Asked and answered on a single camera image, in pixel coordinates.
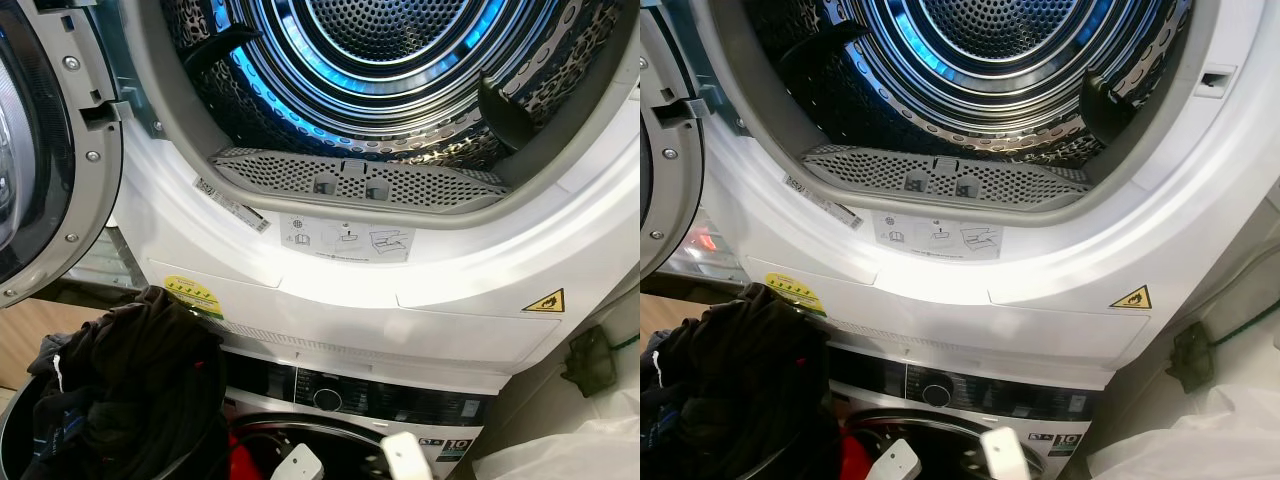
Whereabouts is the round grey dryer door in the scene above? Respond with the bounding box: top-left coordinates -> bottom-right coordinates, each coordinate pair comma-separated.
640,8 -> 707,283
0,0 -> 127,307

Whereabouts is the black clothes pile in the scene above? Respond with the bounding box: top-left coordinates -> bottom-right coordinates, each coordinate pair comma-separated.
642,282 -> 843,480
24,287 -> 233,480

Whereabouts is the white pictogram instruction sticker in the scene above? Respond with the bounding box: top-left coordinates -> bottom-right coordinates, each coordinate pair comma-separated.
871,209 -> 1005,262
279,212 -> 417,264

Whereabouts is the yellow fire warning sticker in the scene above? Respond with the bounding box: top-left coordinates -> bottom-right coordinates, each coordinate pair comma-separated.
521,288 -> 567,315
1108,284 -> 1154,311

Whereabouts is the black round washer door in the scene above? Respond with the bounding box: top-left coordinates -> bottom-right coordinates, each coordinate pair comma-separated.
845,409 -> 1003,480
230,414 -> 403,480

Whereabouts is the short black drum paddle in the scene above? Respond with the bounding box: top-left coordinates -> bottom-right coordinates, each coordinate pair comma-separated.
477,74 -> 535,154
1079,69 -> 1137,148

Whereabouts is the red garment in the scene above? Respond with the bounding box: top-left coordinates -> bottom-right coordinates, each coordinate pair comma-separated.
227,431 -> 264,480
839,431 -> 874,480

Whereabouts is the grey lint filter grille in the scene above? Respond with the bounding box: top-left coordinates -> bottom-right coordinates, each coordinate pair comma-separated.
799,143 -> 1094,209
209,147 -> 512,212

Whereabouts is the ten year warranty sticker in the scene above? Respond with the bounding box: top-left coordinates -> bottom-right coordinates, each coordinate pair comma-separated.
1029,431 -> 1084,460
419,436 -> 472,464

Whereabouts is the white barcode label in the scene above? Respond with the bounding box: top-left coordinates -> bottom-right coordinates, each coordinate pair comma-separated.
782,174 -> 864,231
192,177 -> 272,234

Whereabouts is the perforated steel dryer drum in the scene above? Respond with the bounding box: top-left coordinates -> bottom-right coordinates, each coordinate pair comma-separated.
745,0 -> 1193,168
160,0 -> 627,173

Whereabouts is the white washing machine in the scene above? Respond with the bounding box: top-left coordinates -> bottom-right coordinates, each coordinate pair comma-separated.
218,344 -> 513,480
824,342 -> 1113,480

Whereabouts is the white tumble dryer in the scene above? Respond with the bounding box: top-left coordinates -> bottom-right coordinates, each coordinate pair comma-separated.
688,0 -> 1280,393
100,0 -> 641,397

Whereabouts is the long black drum paddle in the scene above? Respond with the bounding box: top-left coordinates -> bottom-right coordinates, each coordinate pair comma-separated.
184,24 -> 264,78
777,19 -> 872,77

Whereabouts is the dark laundry basket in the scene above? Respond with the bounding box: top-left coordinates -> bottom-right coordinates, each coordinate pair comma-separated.
0,392 -> 43,480

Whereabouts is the yellow oval sticker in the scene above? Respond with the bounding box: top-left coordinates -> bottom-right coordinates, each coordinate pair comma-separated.
162,274 -> 226,320
764,271 -> 828,317

